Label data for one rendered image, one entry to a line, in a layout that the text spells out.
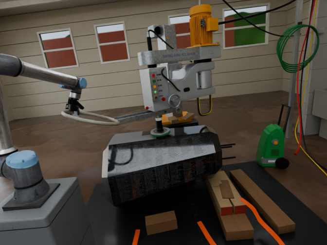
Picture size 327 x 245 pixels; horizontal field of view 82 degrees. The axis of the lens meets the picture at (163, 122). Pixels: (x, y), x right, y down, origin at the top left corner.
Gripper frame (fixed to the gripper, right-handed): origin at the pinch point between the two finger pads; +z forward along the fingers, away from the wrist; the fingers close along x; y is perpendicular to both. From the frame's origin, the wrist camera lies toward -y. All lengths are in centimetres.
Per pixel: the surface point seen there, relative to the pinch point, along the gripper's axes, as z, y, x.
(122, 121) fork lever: -8.4, -19.9, 41.1
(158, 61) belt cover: -70, -36, 56
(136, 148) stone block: 18, -43, 47
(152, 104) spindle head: -30, -40, 57
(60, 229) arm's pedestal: 54, 46, 65
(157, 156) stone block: 21, -49, 71
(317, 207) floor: 37, -126, 222
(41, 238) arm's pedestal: 55, 55, 63
